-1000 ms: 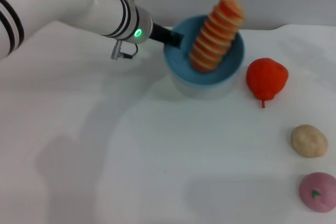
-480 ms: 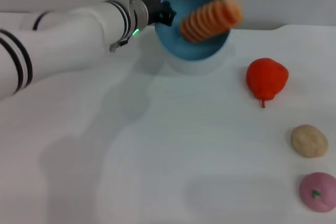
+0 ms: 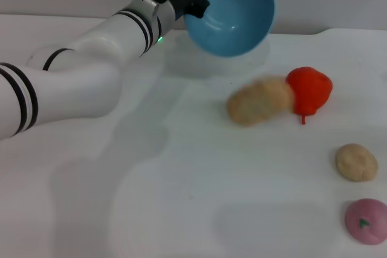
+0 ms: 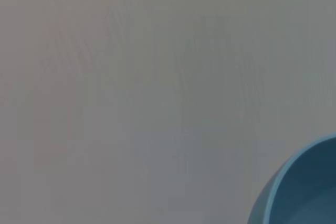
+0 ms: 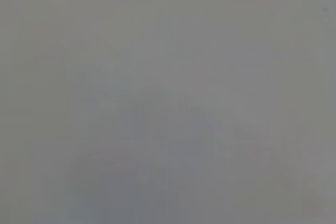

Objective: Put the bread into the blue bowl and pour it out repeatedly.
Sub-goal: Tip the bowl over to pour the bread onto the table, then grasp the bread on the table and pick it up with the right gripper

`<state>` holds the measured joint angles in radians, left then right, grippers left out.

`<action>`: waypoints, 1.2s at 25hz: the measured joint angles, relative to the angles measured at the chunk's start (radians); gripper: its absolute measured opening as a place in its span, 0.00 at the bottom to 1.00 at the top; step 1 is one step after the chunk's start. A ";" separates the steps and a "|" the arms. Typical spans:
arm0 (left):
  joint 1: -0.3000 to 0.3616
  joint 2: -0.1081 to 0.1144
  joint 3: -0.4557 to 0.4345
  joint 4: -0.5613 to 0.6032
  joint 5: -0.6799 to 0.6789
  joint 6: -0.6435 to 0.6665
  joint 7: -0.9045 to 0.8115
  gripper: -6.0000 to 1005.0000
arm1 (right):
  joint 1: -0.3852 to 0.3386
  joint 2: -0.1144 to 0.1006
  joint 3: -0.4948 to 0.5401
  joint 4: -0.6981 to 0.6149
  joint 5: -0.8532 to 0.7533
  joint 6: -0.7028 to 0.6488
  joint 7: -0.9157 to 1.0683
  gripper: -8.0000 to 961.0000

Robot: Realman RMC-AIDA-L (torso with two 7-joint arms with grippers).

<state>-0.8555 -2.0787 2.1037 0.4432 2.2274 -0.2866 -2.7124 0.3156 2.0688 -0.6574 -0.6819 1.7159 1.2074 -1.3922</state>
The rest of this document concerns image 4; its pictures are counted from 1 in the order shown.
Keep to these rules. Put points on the blue bowl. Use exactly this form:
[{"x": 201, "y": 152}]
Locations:
[{"x": 309, "y": 182}]

